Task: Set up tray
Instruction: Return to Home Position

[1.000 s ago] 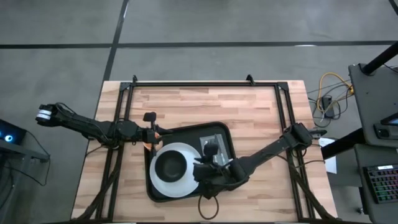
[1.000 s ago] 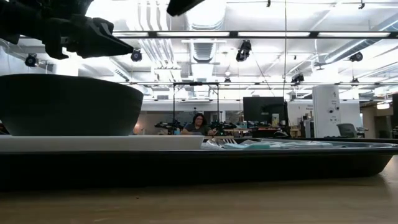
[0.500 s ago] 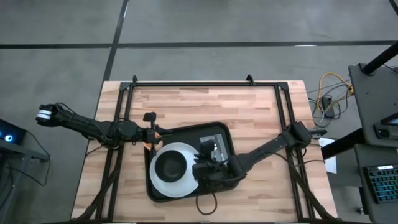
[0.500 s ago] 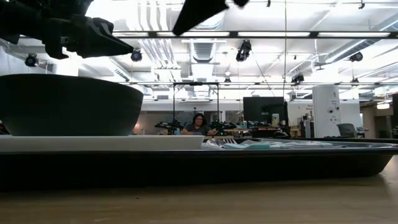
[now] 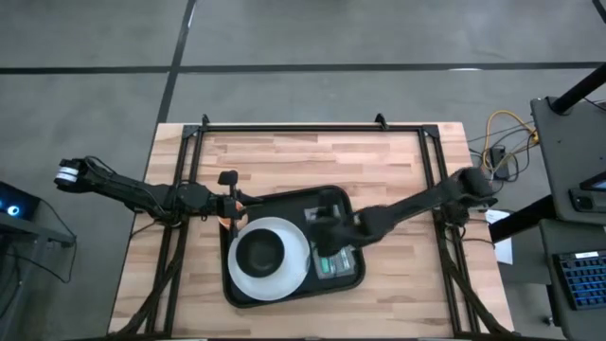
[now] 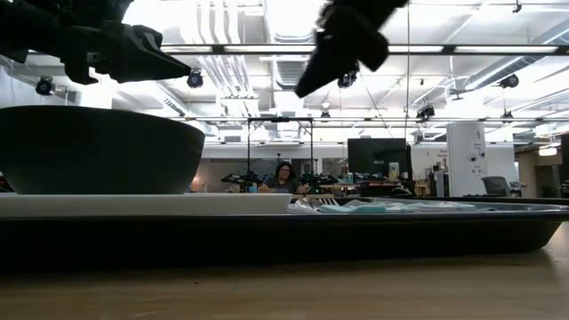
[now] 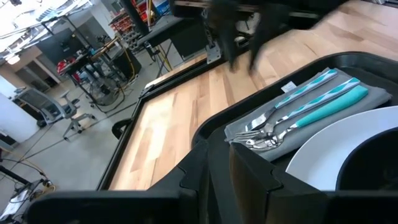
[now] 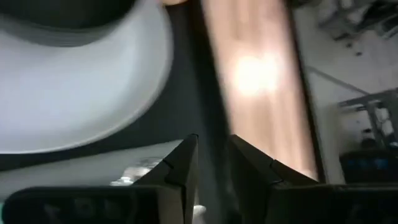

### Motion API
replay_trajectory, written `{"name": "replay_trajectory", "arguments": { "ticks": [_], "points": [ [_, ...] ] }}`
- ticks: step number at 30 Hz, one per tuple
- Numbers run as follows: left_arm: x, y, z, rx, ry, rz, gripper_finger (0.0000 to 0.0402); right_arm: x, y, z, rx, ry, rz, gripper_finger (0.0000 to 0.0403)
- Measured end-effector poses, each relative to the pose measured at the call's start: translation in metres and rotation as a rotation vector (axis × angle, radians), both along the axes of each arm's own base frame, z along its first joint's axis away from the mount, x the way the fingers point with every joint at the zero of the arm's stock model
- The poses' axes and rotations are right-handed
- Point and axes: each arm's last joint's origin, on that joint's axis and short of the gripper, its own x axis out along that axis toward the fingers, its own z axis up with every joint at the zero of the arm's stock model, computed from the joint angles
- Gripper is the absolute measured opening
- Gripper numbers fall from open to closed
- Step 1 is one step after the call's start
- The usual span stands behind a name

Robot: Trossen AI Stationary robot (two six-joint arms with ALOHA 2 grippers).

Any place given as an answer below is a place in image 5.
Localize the blue backlit keyboard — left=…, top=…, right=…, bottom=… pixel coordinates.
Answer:
left=551, top=249, right=606, bottom=313

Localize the black plastic serving tray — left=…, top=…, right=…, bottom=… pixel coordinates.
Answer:
left=220, top=185, right=366, bottom=309

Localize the black computer with blue lights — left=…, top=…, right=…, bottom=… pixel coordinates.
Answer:
left=0, top=181, right=43, bottom=222

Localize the black power adapter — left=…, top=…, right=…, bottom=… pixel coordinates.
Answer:
left=489, top=145, right=512, bottom=182

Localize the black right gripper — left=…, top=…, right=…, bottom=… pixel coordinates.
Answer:
left=307, top=203, right=383, bottom=258

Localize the grey metal cart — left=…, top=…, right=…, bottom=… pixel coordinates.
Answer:
left=529, top=96, right=606, bottom=226

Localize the white paper sheet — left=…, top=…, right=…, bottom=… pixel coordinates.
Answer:
left=484, top=207, right=515, bottom=266

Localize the grey side desk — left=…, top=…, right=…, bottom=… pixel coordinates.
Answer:
left=0, top=211, right=78, bottom=248

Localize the black bowl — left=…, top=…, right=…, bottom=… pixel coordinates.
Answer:
left=235, top=227, right=286, bottom=279

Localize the pale orange mug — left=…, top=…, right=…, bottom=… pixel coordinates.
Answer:
left=218, top=201, right=250, bottom=231

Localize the yellow cable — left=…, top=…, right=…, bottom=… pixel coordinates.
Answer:
left=481, top=109, right=541, bottom=175

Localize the white round plate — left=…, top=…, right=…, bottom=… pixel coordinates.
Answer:
left=227, top=216, right=312, bottom=302

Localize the black slanted bar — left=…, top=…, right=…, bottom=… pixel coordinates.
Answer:
left=487, top=192, right=556, bottom=243

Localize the black slanted pole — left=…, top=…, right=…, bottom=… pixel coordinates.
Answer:
left=550, top=63, right=606, bottom=116

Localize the grey cloth napkin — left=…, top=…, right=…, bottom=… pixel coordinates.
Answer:
left=304, top=203, right=357, bottom=280

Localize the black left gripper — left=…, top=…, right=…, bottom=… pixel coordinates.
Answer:
left=207, top=169, right=262, bottom=239

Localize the black aluminium table frame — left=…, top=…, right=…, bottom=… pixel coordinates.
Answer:
left=107, top=112, right=517, bottom=341

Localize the black handheld device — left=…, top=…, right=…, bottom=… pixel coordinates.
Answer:
left=567, top=186, right=606, bottom=214

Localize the tablet with blue screen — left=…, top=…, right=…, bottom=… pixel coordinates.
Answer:
left=578, top=170, right=606, bottom=191

